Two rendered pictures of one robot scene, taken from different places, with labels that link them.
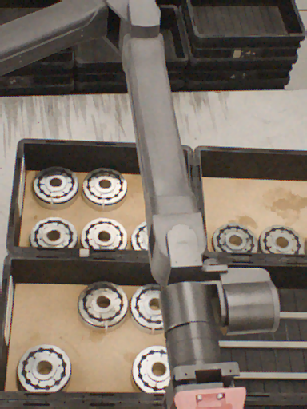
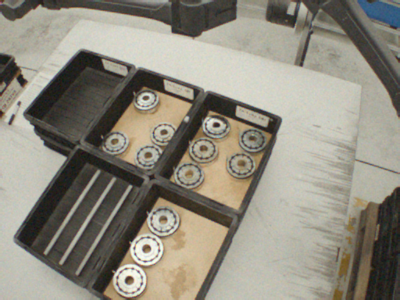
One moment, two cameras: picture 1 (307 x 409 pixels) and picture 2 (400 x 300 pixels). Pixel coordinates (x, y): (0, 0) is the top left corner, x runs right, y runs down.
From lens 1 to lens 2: 1.25 m
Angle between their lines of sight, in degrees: 59
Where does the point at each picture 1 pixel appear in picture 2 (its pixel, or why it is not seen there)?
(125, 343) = (141, 141)
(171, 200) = not seen: outside the picture
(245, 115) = not seen: outside the picture
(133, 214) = (217, 177)
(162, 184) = not seen: outside the picture
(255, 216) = (180, 252)
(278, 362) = (86, 207)
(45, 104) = (343, 187)
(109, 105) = (333, 227)
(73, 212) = (233, 147)
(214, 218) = (191, 225)
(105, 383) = (127, 124)
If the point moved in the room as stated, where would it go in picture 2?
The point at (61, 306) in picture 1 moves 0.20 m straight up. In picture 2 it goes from (176, 121) to (173, 86)
